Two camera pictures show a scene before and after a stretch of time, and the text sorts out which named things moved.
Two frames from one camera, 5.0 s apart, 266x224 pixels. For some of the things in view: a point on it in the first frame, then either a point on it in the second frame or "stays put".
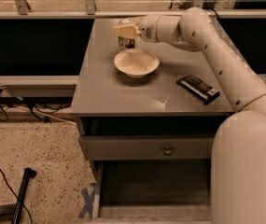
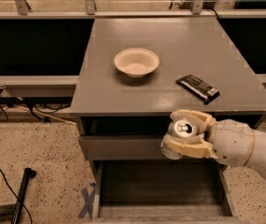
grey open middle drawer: [153, 191] stays put
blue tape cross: [88, 208] stays put
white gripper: [147, 28] -> [231, 142]
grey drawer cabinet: [146, 118] stays put
